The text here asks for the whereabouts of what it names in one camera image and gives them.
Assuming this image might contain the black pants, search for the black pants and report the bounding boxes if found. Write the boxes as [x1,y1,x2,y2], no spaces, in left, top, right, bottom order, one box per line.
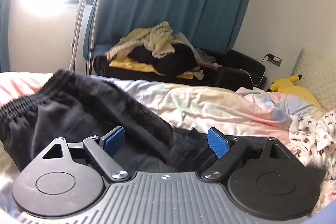
[1,70,218,173]

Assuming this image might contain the pastel pink bed quilt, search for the pastel pink bed quilt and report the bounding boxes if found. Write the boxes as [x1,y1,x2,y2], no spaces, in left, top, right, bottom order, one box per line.
[1,72,335,216]

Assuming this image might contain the white bear print blanket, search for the white bear print blanket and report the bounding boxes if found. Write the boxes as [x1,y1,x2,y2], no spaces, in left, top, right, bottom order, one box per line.
[289,110,335,179]

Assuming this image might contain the yellow Pikachu plush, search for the yellow Pikachu plush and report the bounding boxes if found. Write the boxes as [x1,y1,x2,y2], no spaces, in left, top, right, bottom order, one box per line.
[266,74,321,108]

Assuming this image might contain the yellow cloth on sofa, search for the yellow cloth on sofa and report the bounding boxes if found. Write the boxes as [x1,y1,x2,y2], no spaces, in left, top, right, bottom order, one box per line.
[108,57,199,80]

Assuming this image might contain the black garment on sofa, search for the black garment on sofa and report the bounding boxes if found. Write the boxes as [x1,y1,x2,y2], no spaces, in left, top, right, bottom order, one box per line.
[128,44,198,76]

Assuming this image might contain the beige quilted headboard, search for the beige quilted headboard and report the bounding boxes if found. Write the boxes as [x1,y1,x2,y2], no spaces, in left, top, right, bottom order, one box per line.
[291,49,336,110]

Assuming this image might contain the white charging cable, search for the white charging cable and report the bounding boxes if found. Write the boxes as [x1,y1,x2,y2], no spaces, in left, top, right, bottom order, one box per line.
[239,53,271,88]

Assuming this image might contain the wall power outlet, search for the wall power outlet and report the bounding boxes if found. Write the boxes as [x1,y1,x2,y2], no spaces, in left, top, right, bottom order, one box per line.
[267,53,282,67]

